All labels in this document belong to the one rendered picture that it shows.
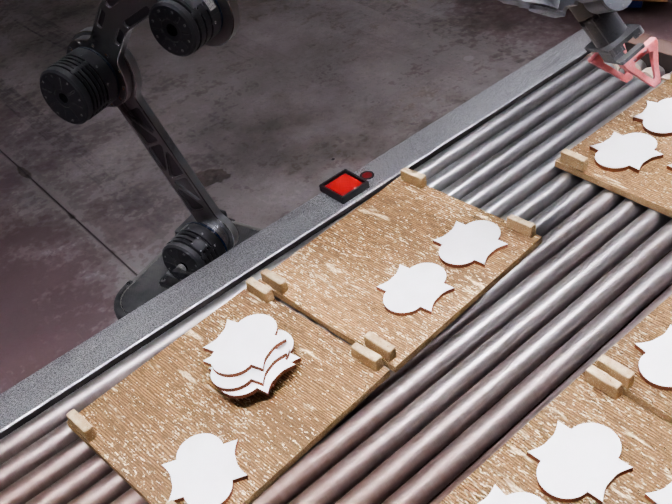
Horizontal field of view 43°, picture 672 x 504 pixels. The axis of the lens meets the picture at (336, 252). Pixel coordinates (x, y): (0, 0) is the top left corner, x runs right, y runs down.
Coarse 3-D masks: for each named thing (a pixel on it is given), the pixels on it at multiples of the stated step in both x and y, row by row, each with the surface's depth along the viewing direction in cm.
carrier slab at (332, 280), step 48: (384, 192) 176; (432, 192) 174; (336, 240) 167; (384, 240) 165; (432, 240) 163; (528, 240) 159; (336, 288) 156; (480, 288) 151; (384, 336) 146; (432, 336) 145
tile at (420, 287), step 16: (400, 272) 156; (416, 272) 155; (432, 272) 155; (384, 288) 153; (400, 288) 153; (416, 288) 152; (432, 288) 152; (448, 288) 151; (384, 304) 150; (400, 304) 150; (416, 304) 149; (432, 304) 148
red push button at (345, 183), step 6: (336, 180) 183; (342, 180) 183; (348, 180) 183; (354, 180) 182; (330, 186) 182; (336, 186) 182; (342, 186) 181; (348, 186) 181; (354, 186) 181; (336, 192) 180; (342, 192) 180
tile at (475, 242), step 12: (456, 228) 163; (468, 228) 163; (480, 228) 162; (492, 228) 162; (444, 240) 161; (456, 240) 160; (468, 240) 160; (480, 240) 160; (492, 240) 159; (444, 252) 158; (456, 252) 158; (468, 252) 158; (480, 252) 157; (492, 252) 157; (456, 264) 156; (468, 264) 156; (480, 264) 155
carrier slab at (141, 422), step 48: (192, 336) 152; (144, 384) 145; (192, 384) 143; (288, 384) 140; (336, 384) 139; (96, 432) 138; (144, 432) 137; (192, 432) 135; (240, 432) 134; (288, 432) 133; (144, 480) 130
